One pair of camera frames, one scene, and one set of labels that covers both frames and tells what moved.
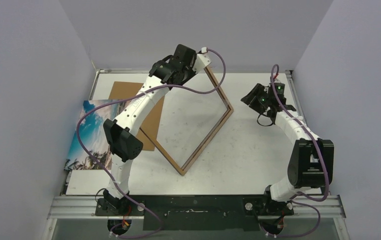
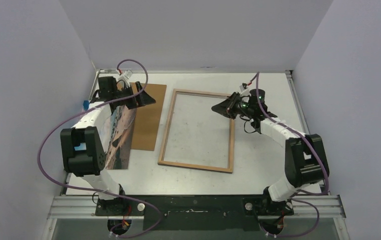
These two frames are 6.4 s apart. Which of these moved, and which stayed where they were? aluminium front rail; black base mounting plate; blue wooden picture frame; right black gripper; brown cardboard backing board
Moved: right black gripper; blue wooden picture frame
Stayed: aluminium front rail; brown cardboard backing board; black base mounting plate
